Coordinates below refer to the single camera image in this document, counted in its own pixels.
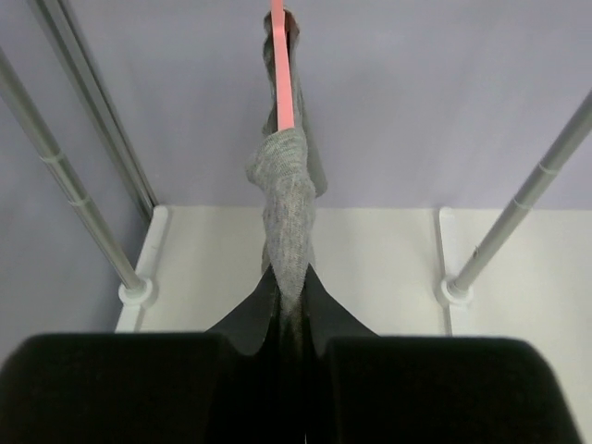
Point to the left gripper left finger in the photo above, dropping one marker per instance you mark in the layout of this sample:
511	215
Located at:
216	386

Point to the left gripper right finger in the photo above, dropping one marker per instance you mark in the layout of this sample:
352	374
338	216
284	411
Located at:
365	388

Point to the grey t shirt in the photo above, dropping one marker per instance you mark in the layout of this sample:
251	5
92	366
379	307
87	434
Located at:
287	168

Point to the pink plastic hanger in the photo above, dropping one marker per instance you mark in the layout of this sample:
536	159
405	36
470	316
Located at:
284	99

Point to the white clothes rack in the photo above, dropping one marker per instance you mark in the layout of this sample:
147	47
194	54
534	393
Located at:
138	290

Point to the left aluminium frame post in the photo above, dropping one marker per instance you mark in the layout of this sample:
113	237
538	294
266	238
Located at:
57	20

